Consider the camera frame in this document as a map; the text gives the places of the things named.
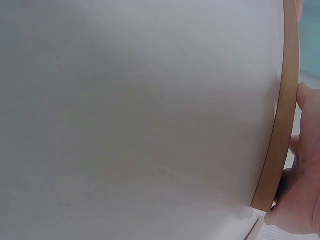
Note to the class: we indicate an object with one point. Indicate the white board with wooden rim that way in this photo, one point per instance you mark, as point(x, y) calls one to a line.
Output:
point(155, 105)

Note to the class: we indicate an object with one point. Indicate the person's right hand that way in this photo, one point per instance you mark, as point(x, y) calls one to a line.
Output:
point(306, 175)

